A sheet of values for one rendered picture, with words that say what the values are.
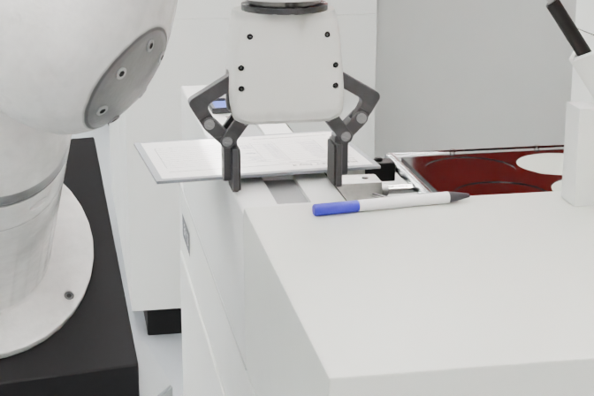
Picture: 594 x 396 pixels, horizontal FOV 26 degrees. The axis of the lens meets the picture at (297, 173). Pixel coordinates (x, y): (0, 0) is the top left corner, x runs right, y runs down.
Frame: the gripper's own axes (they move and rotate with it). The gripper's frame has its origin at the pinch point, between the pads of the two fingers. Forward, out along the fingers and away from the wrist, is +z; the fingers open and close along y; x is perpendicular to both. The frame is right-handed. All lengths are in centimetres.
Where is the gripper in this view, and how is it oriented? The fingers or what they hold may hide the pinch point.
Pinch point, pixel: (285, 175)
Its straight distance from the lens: 115.2
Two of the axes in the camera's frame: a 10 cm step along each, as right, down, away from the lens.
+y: -9.8, 0.5, -1.8
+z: 0.0, 9.6, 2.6
